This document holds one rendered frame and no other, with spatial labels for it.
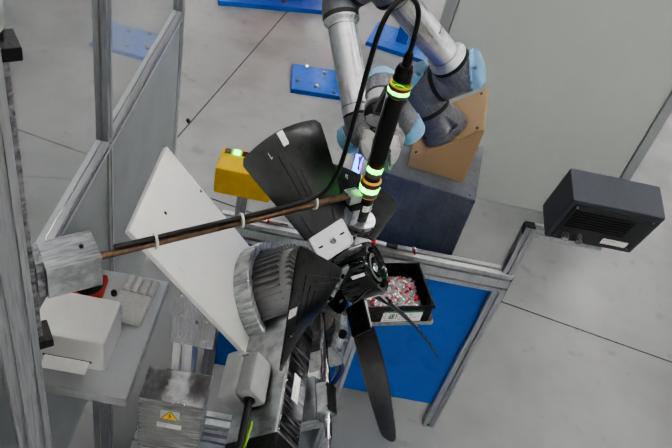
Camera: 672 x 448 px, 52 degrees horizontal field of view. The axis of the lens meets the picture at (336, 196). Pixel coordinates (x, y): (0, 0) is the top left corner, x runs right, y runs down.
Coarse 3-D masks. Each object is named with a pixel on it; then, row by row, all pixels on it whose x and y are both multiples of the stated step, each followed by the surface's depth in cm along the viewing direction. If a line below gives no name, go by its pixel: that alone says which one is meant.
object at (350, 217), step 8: (344, 192) 147; (344, 200) 149; (352, 200) 146; (360, 200) 148; (352, 208) 147; (360, 208) 149; (344, 216) 153; (352, 216) 150; (368, 216) 155; (352, 224) 152; (360, 224) 153; (368, 224) 153
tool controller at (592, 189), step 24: (552, 192) 199; (576, 192) 185; (600, 192) 186; (624, 192) 188; (648, 192) 189; (552, 216) 195; (576, 216) 188; (600, 216) 187; (624, 216) 186; (648, 216) 185; (576, 240) 194; (600, 240) 196; (624, 240) 195
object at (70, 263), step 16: (48, 240) 117; (64, 240) 118; (80, 240) 119; (48, 256) 115; (64, 256) 115; (80, 256) 116; (96, 256) 117; (48, 272) 113; (64, 272) 115; (80, 272) 117; (96, 272) 118; (48, 288) 115; (64, 288) 117; (80, 288) 119
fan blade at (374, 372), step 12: (360, 336) 151; (372, 336) 145; (360, 348) 151; (372, 348) 146; (360, 360) 152; (372, 360) 147; (372, 372) 147; (384, 372) 139; (372, 384) 148; (384, 384) 140; (372, 396) 150; (384, 396) 141; (372, 408) 152; (384, 408) 143; (384, 420) 145; (384, 432) 147
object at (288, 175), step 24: (312, 120) 152; (264, 144) 143; (288, 144) 146; (312, 144) 150; (264, 168) 143; (288, 168) 146; (312, 168) 148; (288, 192) 145; (312, 192) 148; (336, 192) 151; (288, 216) 146; (312, 216) 148; (336, 216) 149
